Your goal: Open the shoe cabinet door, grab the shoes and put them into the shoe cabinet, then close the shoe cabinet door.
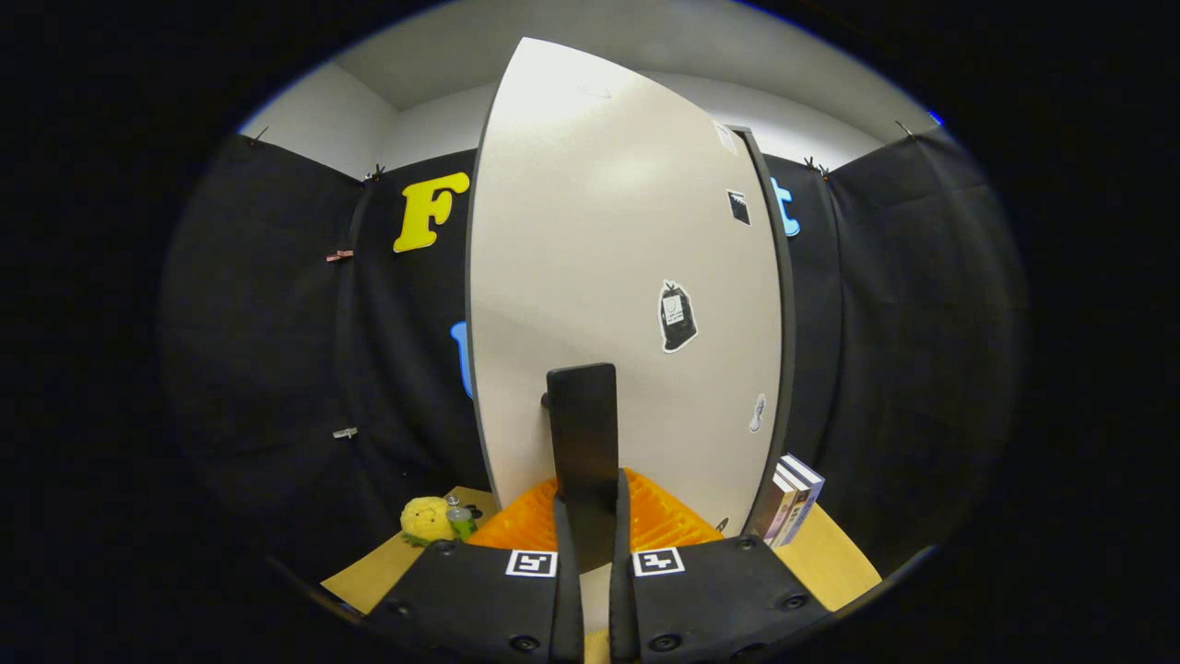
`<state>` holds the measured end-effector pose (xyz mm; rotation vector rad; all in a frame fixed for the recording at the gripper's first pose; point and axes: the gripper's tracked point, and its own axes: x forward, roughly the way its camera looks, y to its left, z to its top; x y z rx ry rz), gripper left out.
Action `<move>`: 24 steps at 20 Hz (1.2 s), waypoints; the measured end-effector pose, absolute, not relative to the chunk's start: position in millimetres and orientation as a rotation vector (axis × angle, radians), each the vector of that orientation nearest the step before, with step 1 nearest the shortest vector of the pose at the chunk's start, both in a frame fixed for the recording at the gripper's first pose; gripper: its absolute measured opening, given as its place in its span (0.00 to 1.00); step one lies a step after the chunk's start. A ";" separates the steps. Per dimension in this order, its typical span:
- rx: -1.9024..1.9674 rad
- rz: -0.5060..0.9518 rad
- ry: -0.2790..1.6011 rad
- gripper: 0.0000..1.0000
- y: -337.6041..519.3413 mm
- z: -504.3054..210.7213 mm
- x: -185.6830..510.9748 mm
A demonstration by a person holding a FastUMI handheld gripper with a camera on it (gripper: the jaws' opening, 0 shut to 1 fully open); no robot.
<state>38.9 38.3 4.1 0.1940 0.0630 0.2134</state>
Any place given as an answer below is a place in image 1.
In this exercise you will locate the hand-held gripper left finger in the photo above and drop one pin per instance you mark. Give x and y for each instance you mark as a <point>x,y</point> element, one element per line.
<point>479,599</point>

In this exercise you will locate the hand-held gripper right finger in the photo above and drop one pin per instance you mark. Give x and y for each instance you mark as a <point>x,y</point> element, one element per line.
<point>710,599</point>

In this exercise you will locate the dark grey shoe cabinet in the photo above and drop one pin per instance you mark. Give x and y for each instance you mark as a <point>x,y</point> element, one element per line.
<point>789,323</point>

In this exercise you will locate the beige shoe cabinet door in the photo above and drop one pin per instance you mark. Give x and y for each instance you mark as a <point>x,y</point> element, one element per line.
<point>590,231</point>

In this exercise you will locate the green drink bottle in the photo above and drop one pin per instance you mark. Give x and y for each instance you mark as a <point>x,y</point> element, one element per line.
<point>461,524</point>

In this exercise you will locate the yellow pineapple plush toy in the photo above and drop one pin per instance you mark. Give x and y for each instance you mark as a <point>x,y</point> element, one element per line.
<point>424,519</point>

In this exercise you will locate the beige book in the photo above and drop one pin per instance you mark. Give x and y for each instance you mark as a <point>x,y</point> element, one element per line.
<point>793,516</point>

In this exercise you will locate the lavender book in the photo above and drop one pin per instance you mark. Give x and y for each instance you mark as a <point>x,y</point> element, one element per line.
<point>807,475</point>

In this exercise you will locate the black backdrop cloth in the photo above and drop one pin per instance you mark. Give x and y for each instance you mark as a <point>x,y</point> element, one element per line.
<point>922,369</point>

